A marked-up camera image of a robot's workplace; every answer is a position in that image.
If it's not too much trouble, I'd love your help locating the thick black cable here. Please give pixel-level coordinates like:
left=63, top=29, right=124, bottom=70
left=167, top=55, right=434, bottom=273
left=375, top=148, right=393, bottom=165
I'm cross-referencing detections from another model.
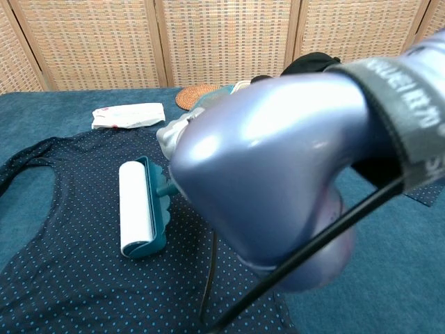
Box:
left=204, top=175, right=411, bottom=334

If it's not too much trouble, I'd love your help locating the woven wooden folding screen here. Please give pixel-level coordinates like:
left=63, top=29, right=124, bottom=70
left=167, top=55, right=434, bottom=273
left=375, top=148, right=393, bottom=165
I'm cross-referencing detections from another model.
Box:
left=0, top=0, right=445, bottom=93

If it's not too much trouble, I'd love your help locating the navy polka dot shirt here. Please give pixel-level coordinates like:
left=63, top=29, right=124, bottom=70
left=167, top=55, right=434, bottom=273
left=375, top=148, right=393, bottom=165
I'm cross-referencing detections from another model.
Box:
left=0, top=130, right=444, bottom=334

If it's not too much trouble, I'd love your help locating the round woven rattan coaster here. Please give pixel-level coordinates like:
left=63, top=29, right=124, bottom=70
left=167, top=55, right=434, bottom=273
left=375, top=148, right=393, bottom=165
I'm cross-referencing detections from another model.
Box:
left=175, top=85, right=223, bottom=112

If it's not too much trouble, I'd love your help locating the grey printed strap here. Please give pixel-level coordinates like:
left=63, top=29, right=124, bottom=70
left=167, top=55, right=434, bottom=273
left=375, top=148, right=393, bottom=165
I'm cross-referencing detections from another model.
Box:
left=325, top=55, right=445, bottom=191

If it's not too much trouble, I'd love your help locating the black baseball cap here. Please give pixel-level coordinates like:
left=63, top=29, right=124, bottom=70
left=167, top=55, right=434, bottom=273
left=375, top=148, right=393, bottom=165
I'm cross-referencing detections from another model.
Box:
left=250, top=51, right=342, bottom=84

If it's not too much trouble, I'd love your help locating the teal-rimmed clear container lid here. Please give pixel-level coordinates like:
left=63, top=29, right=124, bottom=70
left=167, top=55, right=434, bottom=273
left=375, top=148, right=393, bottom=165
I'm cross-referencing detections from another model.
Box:
left=189, top=85, right=239, bottom=113

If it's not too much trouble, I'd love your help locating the teal lint roller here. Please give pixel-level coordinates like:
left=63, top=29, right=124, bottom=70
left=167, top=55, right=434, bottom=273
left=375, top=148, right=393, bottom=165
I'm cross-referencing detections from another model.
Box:
left=119, top=156, right=180, bottom=260

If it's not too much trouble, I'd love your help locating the teal plush table cover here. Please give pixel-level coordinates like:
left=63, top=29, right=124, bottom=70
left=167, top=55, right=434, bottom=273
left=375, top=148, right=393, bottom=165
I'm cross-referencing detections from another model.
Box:
left=0, top=83, right=445, bottom=334

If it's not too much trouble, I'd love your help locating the thin dark cable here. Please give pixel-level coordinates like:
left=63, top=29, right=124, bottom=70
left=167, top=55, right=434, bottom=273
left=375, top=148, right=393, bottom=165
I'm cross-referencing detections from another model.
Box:
left=198, top=231, right=219, bottom=323

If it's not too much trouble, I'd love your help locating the white tissue pack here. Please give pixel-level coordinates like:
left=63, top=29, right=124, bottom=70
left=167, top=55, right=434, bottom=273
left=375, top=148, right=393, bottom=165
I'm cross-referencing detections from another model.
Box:
left=91, top=102, right=166, bottom=130

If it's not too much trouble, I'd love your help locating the right robot hand black silver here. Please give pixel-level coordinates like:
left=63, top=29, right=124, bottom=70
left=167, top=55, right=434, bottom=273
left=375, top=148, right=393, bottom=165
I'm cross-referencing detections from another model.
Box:
left=156, top=106, right=207, bottom=161

